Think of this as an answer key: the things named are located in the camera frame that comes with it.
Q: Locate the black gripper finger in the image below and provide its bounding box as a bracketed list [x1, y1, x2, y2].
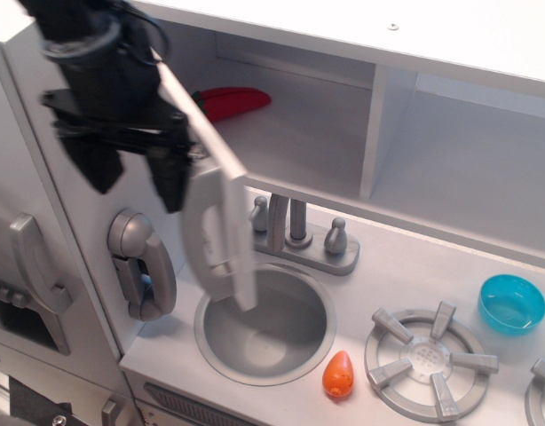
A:
[61, 137, 123, 194]
[146, 152, 193, 213]

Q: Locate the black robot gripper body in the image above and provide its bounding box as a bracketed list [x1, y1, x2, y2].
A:
[22, 1, 206, 160]

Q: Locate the white toy microwave door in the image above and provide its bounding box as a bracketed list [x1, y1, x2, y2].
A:
[157, 62, 258, 312]

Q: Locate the red felt chili pepper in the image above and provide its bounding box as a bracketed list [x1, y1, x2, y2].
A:
[192, 87, 272, 123]

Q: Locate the grey toy faucet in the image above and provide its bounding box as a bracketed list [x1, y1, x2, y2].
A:
[249, 193, 360, 276]

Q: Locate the grey ice dispenser panel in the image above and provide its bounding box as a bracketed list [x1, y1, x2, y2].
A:
[0, 280, 70, 356]

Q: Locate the grey round toy sink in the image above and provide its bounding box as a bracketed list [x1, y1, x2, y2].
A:
[194, 264, 336, 386]

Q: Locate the grey oven control panel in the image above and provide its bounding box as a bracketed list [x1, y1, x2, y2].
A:
[144, 383, 251, 426]

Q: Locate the white toy kitchen cabinet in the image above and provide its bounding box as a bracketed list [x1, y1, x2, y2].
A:
[0, 1, 545, 425]

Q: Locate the orange toy carrot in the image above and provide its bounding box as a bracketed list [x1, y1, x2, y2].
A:
[322, 351, 354, 398]

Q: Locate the grey toy stove burner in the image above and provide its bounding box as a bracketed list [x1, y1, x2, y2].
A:
[364, 302, 499, 423]

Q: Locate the blue plastic bowl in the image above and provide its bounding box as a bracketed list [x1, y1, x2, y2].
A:
[478, 274, 545, 336]

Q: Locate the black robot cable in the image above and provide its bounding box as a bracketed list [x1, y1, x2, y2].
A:
[116, 0, 171, 67]

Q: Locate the grey fridge door handle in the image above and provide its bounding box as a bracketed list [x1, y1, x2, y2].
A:
[9, 213, 72, 314]

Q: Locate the grey toy wall phone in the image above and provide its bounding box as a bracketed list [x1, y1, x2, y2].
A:
[107, 209, 177, 321]

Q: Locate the grey lower door handle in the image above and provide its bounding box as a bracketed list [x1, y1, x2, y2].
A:
[100, 399, 121, 426]

